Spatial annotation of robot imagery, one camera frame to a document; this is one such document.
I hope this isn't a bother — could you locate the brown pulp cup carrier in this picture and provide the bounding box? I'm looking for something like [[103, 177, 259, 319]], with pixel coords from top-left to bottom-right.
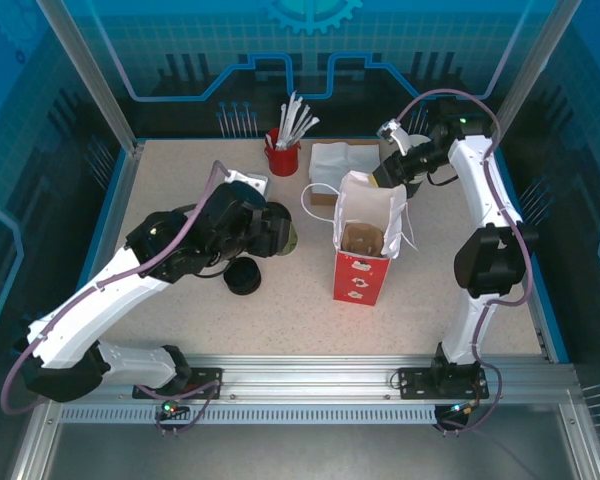
[[340, 223, 386, 260]]

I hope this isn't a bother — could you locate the green paper coffee cup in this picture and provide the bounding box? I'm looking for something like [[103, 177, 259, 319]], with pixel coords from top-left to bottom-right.
[[278, 222, 300, 258]]

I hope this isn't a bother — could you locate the white paper bag red print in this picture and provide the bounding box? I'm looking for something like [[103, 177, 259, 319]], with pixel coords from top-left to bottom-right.
[[301, 169, 421, 305]]

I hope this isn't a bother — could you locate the white paper napkins stack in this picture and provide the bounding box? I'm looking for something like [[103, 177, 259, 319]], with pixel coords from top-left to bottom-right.
[[309, 142, 381, 187]]

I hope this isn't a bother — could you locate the stack of black cup lids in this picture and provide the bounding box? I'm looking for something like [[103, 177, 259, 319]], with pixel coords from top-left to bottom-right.
[[223, 259, 262, 296]]

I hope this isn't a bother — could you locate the red straw holder cup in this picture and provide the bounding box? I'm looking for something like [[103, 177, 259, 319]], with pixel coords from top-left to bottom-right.
[[263, 127, 301, 177]]

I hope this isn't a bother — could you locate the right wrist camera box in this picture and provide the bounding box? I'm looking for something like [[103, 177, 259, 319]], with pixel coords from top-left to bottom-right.
[[376, 118, 412, 157]]

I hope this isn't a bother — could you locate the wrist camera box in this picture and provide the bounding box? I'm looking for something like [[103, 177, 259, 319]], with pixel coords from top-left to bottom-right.
[[376, 118, 412, 157], [223, 168, 272, 199]]

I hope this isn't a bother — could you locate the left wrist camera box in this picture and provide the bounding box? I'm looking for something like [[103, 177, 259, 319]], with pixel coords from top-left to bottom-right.
[[223, 168, 272, 199]]

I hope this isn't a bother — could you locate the aluminium side frame beam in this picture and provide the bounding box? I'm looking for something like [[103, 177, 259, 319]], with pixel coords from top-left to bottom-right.
[[482, 139, 600, 480], [7, 139, 147, 480]]

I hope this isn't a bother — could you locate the aluminium frame post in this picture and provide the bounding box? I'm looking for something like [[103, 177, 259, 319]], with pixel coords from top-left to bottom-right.
[[483, 0, 577, 156], [35, 0, 142, 156]]

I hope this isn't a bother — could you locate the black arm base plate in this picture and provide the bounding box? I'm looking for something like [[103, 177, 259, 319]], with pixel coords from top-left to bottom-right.
[[131, 366, 225, 402], [397, 366, 491, 402]]

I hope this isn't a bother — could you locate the thin purple base cable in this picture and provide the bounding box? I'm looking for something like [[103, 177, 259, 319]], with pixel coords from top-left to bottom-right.
[[435, 392, 504, 437], [154, 375, 224, 437]]

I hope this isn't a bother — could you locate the aluminium front rail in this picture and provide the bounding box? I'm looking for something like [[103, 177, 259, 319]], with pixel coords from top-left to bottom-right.
[[54, 353, 579, 407]]

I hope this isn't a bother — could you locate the slotted grey cable duct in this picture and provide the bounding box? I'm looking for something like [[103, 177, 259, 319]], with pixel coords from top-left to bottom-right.
[[59, 404, 440, 427]]

